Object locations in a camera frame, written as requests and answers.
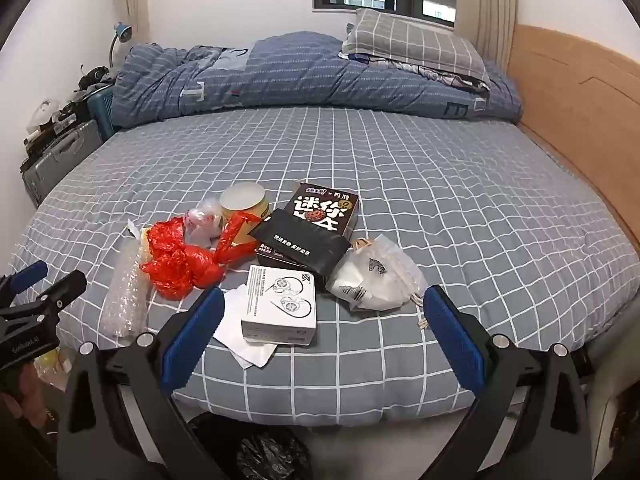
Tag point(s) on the yellow white sachet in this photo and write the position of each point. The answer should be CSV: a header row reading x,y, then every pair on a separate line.
x,y
136,232

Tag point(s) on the clear bubble wrap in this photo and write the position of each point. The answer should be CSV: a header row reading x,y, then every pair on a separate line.
x,y
122,290

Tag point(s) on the black foil pouch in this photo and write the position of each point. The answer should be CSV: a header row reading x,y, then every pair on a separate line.
x,y
300,245

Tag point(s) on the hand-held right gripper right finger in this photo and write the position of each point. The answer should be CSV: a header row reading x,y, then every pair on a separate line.
x,y
455,340

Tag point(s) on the white furniture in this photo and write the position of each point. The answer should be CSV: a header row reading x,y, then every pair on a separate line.
x,y
620,435

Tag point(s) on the white round object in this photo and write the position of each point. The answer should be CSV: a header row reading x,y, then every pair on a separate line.
x,y
45,110

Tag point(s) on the yellow paper cup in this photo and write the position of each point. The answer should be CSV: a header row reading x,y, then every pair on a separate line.
x,y
247,205

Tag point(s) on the teal plastic crate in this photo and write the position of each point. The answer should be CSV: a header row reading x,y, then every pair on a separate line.
x,y
102,105

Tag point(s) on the folded printed cloth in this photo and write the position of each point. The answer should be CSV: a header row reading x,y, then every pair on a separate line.
x,y
450,77

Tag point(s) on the blue striped duvet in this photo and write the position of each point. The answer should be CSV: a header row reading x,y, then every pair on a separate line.
x,y
300,75

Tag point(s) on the trash bin with black liner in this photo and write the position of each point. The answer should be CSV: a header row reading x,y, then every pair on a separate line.
x,y
250,450

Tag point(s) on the clear red printed plastic bag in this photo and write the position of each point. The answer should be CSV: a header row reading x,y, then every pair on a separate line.
x,y
202,220

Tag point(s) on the white plastic bag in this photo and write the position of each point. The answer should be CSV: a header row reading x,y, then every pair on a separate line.
x,y
375,275

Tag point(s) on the blue desk lamp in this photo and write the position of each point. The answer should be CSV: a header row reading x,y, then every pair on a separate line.
x,y
122,32

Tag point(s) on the person's left hand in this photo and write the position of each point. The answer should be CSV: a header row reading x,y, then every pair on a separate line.
x,y
22,402

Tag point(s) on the wooden bed panel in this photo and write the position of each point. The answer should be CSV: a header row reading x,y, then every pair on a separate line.
x,y
575,85

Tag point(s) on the yellow plastic bag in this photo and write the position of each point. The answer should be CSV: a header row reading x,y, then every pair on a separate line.
x,y
50,365

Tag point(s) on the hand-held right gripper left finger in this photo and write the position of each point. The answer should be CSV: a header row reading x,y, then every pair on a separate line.
x,y
195,330

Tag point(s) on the grey suitcase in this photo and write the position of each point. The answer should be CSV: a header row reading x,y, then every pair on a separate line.
x,y
60,155

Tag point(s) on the white tissue paper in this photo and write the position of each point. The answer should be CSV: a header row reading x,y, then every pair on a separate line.
x,y
240,330

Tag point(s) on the dark brown cookie box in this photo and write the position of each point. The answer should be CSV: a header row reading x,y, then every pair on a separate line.
x,y
320,210

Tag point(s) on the grey checked pillow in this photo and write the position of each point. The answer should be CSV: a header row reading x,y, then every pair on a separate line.
x,y
415,45

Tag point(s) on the white earphone box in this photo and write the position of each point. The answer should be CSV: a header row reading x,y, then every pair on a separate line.
x,y
280,305

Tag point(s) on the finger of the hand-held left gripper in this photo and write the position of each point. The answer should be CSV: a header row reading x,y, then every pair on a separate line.
x,y
25,276
65,287

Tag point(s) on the grey checked bed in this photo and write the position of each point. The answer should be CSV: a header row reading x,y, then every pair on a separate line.
x,y
450,185

